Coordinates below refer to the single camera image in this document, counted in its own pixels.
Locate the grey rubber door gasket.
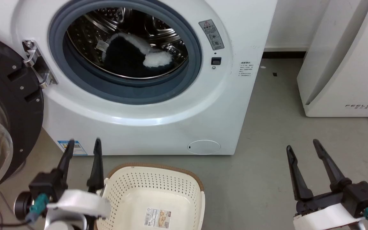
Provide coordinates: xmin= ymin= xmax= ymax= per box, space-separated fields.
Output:
xmin=48 ymin=0 xmax=203 ymax=105

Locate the chrome door hinge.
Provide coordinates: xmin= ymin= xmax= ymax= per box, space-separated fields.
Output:
xmin=22 ymin=40 xmax=58 ymax=89

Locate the teal left gripper connector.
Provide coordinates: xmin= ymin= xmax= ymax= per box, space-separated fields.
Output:
xmin=26 ymin=193 xmax=50 ymax=223

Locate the small text sticker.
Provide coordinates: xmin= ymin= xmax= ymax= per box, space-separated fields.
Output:
xmin=239 ymin=60 xmax=254 ymax=79

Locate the black round washing machine door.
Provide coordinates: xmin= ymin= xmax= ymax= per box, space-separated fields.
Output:
xmin=0 ymin=32 xmax=45 ymax=197

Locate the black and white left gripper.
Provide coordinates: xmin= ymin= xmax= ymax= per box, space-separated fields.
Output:
xmin=14 ymin=138 xmax=111 ymax=221

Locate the black baseboard strip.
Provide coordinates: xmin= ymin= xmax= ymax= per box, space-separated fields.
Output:
xmin=262 ymin=51 xmax=308 ymax=59

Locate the white washing machine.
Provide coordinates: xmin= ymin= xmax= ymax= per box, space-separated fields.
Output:
xmin=0 ymin=0 xmax=279 ymax=156

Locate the cream perforated laundry basket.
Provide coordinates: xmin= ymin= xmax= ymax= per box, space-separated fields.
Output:
xmin=96 ymin=163 xmax=206 ymax=230

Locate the paper product label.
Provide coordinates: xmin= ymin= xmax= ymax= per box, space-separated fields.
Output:
xmin=144 ymin=207 xmax=172 ymax=229

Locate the dark garment with white lining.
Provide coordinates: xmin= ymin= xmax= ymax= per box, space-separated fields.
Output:
xmin=96 ymin=32 xmax=174 ymax=79

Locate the grey warning sticker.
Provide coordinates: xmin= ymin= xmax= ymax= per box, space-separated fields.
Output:
xmin=199 ymin=19 xmax=225 ymax=51

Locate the steel washing machine drum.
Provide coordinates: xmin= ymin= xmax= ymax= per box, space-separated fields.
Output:
xmin=66 ymin=7 xmax=189 ymax=80

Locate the oval filter cover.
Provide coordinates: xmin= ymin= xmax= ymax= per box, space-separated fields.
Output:
xmin=187 ymin=140 xmax=221 ymax=155

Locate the white standing appliance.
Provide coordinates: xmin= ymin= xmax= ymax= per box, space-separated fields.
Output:
xmin=296 ymin=0 xmax=368 ymax=118

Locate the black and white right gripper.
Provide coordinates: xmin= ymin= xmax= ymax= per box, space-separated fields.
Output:
xmin=286 ymin=139 xmax=368 ymax=230

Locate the blue energy label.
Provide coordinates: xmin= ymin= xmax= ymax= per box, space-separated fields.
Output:
xmin=57 ymin=140 xmax=88 ymax=156

